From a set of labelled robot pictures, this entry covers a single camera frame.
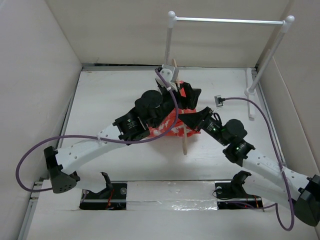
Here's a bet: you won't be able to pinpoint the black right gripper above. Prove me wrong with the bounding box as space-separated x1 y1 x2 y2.
176 106 229 147

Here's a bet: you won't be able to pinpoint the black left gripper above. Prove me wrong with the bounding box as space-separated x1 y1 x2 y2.
150 81 199 129

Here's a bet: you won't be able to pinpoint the orange white tie-dye trousers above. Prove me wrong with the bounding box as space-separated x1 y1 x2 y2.
147 79 202 139

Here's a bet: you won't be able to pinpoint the wooden clothes hanger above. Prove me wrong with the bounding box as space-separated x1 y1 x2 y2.
172 58 188 156

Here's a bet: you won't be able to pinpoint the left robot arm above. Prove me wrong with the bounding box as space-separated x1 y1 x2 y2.
44 82 202 199

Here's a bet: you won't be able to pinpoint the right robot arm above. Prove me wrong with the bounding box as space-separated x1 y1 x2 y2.
178 107 320 227

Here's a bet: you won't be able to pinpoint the white foam board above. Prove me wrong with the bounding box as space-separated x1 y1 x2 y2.
27 181 318 240

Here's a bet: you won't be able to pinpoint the white clothes rack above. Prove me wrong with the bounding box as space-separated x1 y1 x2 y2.
158 10 296 121

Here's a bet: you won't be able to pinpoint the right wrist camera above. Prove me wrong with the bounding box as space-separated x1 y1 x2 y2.
214 95 224 108

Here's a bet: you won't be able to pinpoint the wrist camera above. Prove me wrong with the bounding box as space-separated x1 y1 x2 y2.
214 95 224 108
155 64 179 91

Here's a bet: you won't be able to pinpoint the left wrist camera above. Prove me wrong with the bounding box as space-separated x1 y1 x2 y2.
155 64 179 91

